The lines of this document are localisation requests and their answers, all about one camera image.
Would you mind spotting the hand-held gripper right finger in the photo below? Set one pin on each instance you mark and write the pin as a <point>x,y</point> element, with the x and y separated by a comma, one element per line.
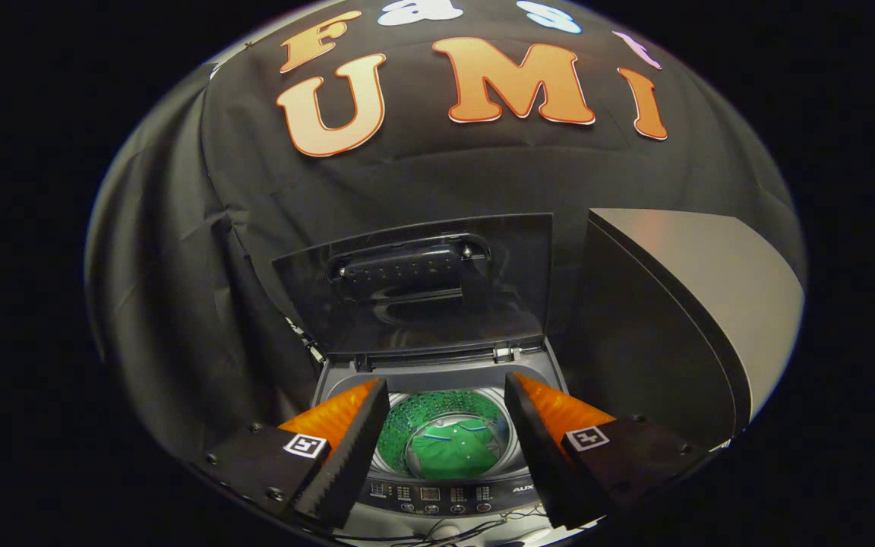
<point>540,448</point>

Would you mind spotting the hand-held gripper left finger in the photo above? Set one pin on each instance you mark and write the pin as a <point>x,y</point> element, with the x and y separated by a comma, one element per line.
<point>346,463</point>

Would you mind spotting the green polo shirt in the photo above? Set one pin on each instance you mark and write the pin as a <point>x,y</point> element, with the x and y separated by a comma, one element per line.
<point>456,452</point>

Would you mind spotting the grey cabinet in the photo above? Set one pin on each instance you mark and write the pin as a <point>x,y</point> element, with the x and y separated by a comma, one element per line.
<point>734,281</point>

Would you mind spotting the black backdrop cloth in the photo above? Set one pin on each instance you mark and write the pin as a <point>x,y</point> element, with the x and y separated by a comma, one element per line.
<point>445,182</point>

